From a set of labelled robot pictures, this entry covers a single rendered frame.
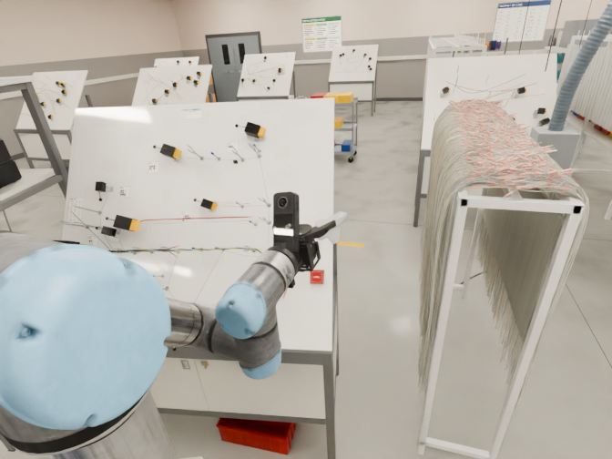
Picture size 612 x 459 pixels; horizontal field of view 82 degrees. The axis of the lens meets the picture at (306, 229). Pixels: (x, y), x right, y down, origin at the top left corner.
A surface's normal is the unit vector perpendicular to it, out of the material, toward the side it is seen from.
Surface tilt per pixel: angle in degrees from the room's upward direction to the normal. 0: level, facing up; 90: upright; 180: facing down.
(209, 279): 54
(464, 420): 0
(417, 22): 90
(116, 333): 82
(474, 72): 50
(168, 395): 90
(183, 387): 90
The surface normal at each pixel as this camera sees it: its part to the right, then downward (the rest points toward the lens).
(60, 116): -0.27, -0.21
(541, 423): -0.06, -0.88
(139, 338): 0.91, 0.01
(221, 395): -0.11, 0.48
